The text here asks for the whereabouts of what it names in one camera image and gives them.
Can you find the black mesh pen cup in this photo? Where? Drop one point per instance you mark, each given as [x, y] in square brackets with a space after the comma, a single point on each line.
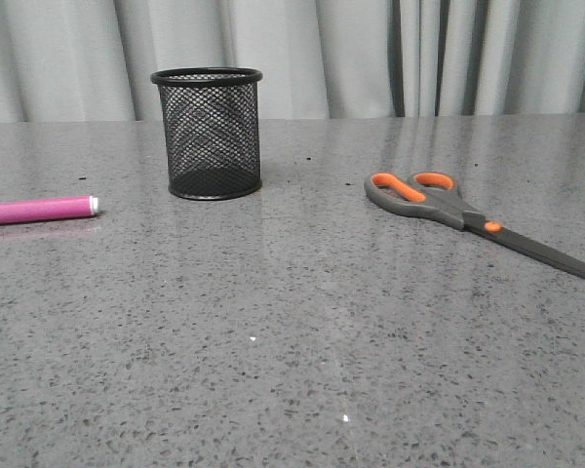
[210, 117]

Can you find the grey orange scissors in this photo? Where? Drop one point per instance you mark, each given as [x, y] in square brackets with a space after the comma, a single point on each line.
[436, 196]

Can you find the pink marker pen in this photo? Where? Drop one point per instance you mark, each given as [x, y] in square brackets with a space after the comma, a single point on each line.
[24, 211]

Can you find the grey curtain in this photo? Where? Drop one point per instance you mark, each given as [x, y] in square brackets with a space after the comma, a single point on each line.
[92, 60]

